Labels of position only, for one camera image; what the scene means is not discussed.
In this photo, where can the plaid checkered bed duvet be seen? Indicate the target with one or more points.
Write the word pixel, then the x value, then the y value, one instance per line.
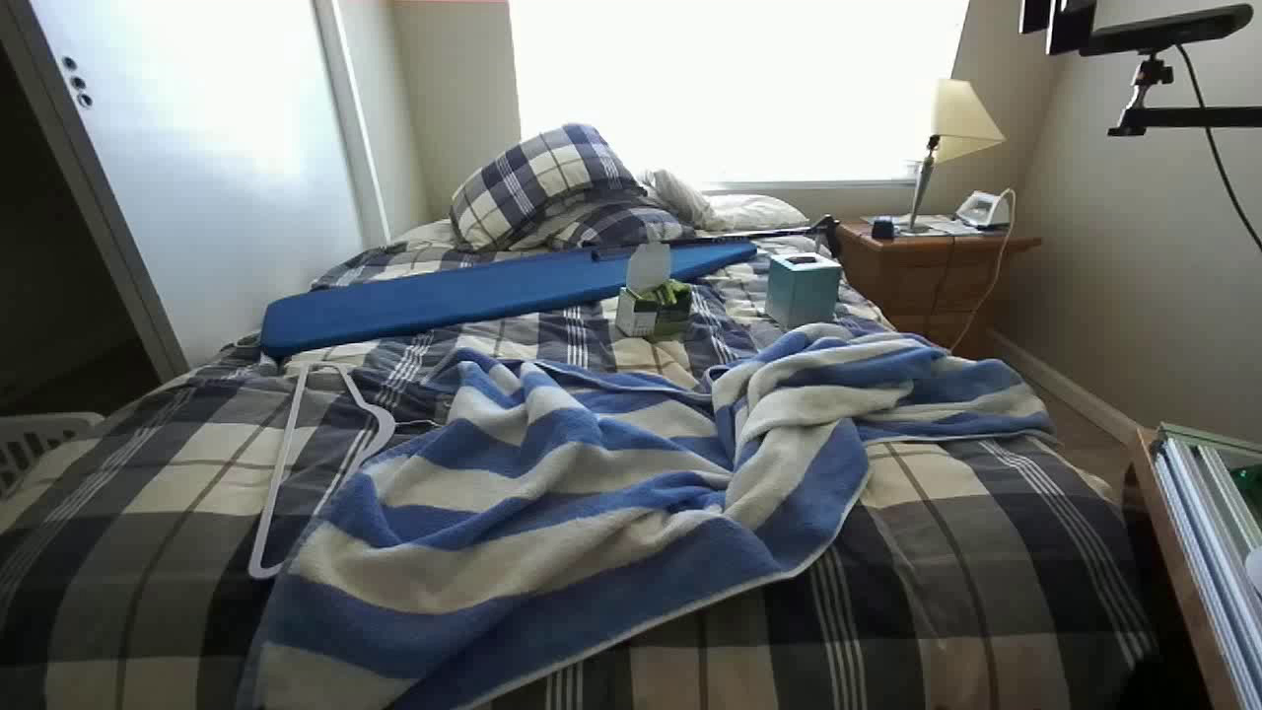
pixel 970 574

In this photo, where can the black camera on stand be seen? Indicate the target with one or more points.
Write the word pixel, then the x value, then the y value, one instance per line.
pixel 1070 25

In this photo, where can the cream shade table lamp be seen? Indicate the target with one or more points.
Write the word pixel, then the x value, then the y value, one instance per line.
pixel 958 126

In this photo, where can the teal tissue box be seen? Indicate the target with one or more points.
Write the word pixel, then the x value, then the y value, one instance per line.
pixel 803 288

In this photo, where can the white spray bottle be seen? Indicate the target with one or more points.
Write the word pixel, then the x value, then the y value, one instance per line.
pixel 645 271

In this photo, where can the plaid checkered pillow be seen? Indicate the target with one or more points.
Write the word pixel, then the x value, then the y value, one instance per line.
pixel 557 190

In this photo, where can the white laundry basket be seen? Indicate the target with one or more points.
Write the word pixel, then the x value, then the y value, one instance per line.
pixel 28 435

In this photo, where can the wooden framed white shelf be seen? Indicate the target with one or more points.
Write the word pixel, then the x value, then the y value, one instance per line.
pixel 1200 494

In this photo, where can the wooden nightstand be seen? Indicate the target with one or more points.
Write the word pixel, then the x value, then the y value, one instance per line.
pixel 931 284

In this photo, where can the small green box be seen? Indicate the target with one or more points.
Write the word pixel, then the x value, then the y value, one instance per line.
pixel 664 298

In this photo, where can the white closet door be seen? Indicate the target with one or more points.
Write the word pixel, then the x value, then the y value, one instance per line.
pixel 204 146

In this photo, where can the blue white striped towel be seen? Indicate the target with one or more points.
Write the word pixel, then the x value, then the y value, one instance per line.
pixel 567 509

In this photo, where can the blue ironing board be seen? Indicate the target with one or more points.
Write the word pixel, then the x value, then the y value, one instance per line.
pixel 408 303

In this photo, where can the white pillow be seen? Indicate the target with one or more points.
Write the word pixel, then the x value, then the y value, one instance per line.
pixel 752 215

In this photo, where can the white device on nightstand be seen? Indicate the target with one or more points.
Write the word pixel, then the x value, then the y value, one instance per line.
pixel 989 210

